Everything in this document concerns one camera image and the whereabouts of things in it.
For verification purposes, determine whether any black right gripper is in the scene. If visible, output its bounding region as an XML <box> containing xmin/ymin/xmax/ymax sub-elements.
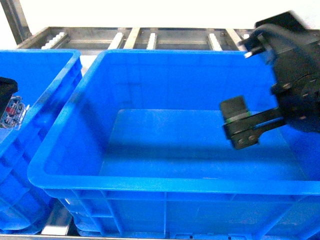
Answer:
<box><xmin>219</xmin><ymin>11</ymin><xmax>320</xmax><ymax>150</ymax></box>

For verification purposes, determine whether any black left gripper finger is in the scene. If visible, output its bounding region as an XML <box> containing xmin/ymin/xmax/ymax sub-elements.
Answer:
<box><xmin>0</xmin><ymin>76</ymin><xmax>18</xmax><ymax>117</ymax></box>

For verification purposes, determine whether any red mushroom push button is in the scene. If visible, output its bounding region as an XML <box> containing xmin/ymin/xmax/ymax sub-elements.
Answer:
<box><xmin>0</xmin><ymin>95</ymin><xmax>30</xmax><ymax>131</ymax></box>

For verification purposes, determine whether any left blue plastic crate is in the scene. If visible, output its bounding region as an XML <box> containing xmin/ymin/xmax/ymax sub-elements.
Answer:
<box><xmin>0</xmin><ymin>49</ymin><xmax>82</xmax><ymax>234</ymax></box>

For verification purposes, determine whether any metal roller rack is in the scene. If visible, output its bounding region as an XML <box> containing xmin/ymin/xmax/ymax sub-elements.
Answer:
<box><xmin>0</xmin><ymin>0</ymin><xmax>252</xmax><ymax>56</ymax></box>

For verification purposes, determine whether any large blue plastic crate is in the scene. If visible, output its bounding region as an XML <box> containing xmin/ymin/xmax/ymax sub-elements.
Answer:
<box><xmin>27</xmin><ymin>50</ymin><xmax>320</xmax><ymax>240</ymax></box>

